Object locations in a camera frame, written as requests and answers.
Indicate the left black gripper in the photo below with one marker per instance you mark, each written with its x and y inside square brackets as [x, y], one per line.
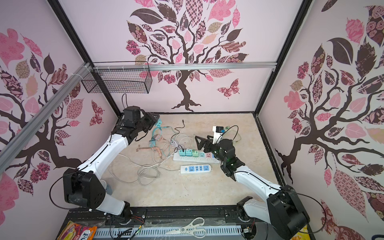
[152, 119]

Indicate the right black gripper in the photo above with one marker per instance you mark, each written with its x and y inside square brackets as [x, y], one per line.
[209, 143]

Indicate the green charger plug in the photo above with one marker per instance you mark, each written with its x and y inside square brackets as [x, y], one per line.
[195, 154]

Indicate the teal charger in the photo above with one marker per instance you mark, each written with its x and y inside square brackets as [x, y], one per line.
[159, 123]

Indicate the teal charger plug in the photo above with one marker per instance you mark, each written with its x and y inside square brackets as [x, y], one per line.
[182, 153]
[189, 152]

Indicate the long multicolour power strip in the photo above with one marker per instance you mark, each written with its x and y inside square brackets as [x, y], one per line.
[203, 158]

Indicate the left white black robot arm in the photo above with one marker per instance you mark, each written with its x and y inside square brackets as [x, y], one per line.
[82, 185]

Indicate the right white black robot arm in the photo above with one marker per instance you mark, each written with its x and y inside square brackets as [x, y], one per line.
[281, 207]

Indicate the small blue-socket power strip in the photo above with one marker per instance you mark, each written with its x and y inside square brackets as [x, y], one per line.
[195, 169]

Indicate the white mug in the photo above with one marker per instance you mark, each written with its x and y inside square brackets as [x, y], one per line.
[107, 187]

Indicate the red yellow snack packet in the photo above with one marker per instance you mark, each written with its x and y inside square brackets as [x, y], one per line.
[74, 231]

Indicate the yellow snack bag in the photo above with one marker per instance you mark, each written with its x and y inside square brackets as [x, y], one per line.
[303, 234]

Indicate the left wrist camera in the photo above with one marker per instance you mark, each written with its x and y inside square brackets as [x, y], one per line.
[132, 113]

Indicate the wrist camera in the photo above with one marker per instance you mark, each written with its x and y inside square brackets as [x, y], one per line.
[218, 131]
[132, 113]

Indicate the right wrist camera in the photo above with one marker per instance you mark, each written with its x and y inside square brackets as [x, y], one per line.
[218, 131]

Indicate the black wire basket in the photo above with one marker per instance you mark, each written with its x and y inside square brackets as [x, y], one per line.
[127, 77]

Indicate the black mounting rail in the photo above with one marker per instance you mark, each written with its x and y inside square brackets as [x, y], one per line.
[138, 215]

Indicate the white handled scissors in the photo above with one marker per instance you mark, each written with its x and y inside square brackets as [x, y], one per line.
[195, 228]

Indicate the white slotted cable duct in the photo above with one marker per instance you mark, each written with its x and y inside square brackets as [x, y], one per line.
[158, 233]

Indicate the aluminium frame bar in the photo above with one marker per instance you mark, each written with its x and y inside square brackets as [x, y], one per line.
[13, 148]

